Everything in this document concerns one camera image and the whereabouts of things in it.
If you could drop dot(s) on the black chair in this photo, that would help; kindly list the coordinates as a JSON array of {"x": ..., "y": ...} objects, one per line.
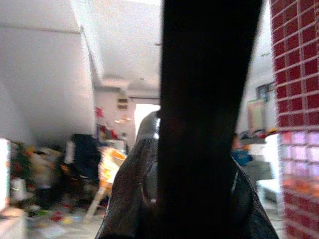
[{"x": 83, "y": 154}]

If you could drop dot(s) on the grey box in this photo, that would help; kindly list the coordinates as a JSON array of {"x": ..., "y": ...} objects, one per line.
[{"x": 259, "y": 169}]

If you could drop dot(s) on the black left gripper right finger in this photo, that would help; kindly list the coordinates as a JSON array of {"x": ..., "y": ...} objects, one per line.
[{"x": 251, "y": 214}]

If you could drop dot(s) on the person in blue shirt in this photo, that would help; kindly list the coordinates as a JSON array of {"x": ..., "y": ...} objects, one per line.
[{"x": 240, "y": 155}]

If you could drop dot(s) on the pale wall poster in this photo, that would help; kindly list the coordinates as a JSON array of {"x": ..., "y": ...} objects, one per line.
[{"x": 256, "y": 115}]

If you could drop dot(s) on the orange and white chair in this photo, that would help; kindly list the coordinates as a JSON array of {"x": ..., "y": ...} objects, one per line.
[{"x": 109, "y": 164}]

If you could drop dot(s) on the red paper wall decoration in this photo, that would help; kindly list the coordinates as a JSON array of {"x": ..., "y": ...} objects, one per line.
[{"x": 99, "y": 112}]

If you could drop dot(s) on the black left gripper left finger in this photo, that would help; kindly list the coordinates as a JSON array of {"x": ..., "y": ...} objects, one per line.
[{"x": 129, "y": 199}]

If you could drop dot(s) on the small wall fuse box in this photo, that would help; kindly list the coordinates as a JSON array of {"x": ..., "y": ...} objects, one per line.
[{"x": 122, "y": 103}]

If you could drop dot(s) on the cluttered wall shelf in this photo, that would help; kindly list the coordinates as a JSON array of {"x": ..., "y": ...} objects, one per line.
[{"x": 256, "y": 135}]

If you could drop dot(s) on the dark framed wall picture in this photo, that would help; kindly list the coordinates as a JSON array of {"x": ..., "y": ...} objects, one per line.
[{"x": 263, "y": 91}]

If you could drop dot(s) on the green plant with red decorations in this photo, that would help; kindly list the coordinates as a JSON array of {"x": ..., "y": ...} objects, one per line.
[{"x": 21, "y": 159}]

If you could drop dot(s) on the white low bench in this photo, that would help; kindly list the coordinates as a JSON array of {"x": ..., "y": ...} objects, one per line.
[{"x": 269, "y": 189}]

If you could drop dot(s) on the red tiled pillar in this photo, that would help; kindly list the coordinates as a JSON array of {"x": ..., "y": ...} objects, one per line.
[{"x": 297, "y": 99}]

